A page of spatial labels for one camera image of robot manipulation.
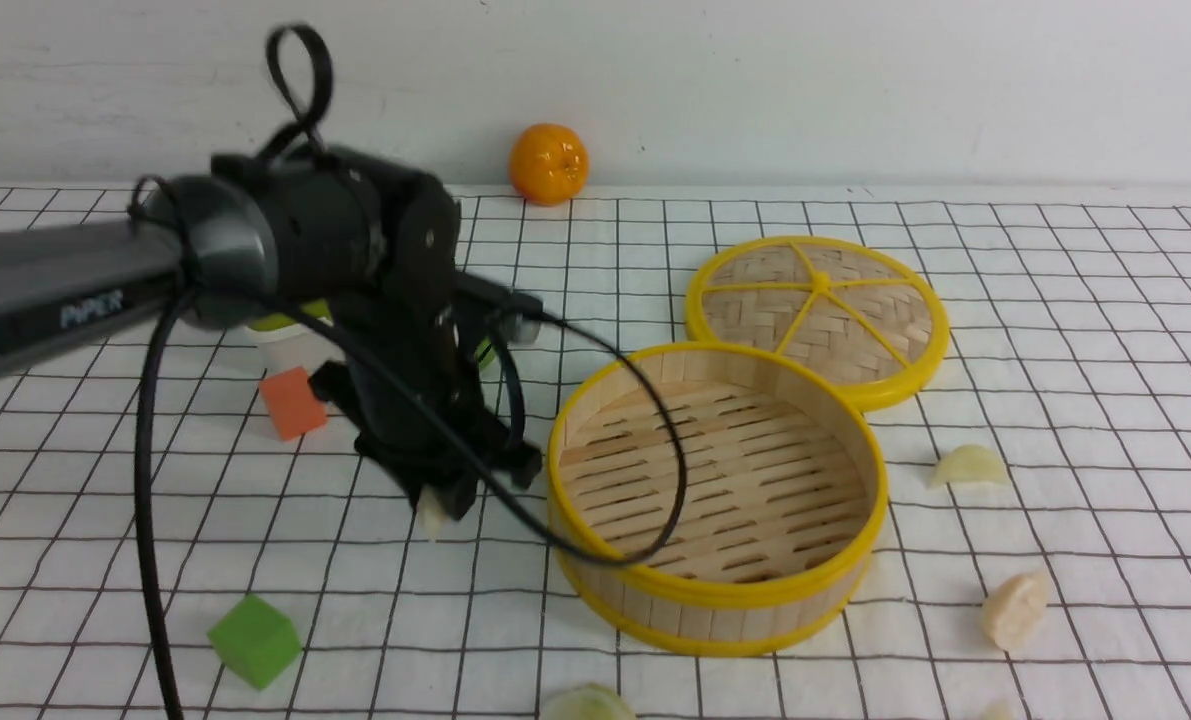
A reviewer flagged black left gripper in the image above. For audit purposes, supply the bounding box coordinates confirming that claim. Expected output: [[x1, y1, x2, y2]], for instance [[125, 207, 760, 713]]
[[311, 292, 543, 521]]

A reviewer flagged orange foam cube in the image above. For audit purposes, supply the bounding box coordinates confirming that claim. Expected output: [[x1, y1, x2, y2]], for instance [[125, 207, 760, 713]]
[[258, 367, 328, 442]]

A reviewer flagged green toy watermelon ball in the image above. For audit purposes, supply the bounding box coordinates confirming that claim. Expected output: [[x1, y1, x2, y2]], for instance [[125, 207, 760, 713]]
[[472, 338, 495, 372]]

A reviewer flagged white grid tablecloth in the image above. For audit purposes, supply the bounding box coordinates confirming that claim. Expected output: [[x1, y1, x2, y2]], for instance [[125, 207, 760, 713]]
[[0, 186, 1191, 720]]

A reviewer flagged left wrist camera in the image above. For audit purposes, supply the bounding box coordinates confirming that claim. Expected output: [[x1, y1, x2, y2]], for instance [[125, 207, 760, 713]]
[[453, 273, 545, 348]]

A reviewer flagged white dumpling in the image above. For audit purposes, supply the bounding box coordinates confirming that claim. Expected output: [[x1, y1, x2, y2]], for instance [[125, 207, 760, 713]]
[[414, 486, 449, 541]]

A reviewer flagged green foam cube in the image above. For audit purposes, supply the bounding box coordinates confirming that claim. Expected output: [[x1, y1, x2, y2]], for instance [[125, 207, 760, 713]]
[[207, 594, 303, 691]]

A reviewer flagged yellow woven steamer lid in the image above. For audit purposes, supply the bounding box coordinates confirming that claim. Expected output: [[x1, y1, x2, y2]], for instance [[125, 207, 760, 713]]
[[685, 236, 950, 413]]

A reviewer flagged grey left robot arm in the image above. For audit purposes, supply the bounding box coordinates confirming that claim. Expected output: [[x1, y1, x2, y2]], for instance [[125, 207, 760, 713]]
[[0, 146, 543, 519]]

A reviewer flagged greenish dumpling bottom edge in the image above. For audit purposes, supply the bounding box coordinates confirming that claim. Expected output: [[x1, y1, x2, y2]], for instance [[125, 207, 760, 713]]
[[537, 683, 637, 720]]

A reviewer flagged small dumpling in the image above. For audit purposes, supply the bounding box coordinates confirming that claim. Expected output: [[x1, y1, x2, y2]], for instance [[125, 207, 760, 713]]
[[975, 699, 1016, 720]]

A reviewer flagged pale green dumpling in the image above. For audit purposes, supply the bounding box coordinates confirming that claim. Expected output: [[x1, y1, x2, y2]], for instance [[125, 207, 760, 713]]
[[927, 445, 1011, 489]]

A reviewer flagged orange fruit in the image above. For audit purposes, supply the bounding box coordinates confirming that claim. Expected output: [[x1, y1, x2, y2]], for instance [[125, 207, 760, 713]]
[[509, 123, 590, 206]]

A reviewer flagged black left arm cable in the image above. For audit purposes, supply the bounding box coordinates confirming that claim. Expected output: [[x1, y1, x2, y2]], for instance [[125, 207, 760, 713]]
[[127, 21, 688, 720]]

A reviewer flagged green lidded white box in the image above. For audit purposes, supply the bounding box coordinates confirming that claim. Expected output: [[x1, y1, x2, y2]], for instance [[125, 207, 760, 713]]
[[241, 318, 344, 375]]

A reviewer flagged cream dumpling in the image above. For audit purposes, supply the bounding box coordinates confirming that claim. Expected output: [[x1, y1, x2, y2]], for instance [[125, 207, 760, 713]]
[[979, 571, 1052, 652]]

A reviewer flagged yellow bamboo steamer tray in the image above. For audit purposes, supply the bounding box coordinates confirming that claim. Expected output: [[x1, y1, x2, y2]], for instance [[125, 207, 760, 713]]
[[545, 342, 888, 657]]

